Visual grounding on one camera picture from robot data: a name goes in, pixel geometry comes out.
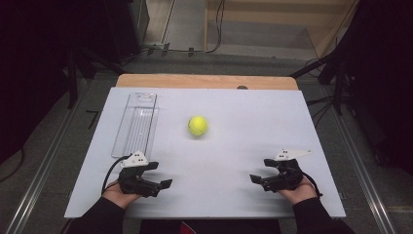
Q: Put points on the clear plastic tray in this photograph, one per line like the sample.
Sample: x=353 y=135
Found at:
x=138 y=125

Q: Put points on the yellow tennis ball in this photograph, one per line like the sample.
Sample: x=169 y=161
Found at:
x=197 y=125

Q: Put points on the black curtain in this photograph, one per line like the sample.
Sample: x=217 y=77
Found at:
x=383 y=81
x=32 y=65

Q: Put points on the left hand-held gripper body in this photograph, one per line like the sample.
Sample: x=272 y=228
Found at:
x=133 y=178

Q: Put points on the person's right hand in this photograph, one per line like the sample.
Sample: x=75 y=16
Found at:
x=300 y=193

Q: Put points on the black metal stand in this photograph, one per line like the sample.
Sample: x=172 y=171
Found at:
x=337 y=81
x=73 y=78

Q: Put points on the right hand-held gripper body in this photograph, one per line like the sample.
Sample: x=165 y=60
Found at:
x=285 y=174

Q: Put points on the metal floor rail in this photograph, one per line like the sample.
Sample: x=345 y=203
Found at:
x=39 y=175
x=363 y=175

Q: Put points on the person's left hand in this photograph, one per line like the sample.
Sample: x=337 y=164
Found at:
x=118 y=196

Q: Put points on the wooden frame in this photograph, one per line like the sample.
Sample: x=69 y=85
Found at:
x=324 y=19

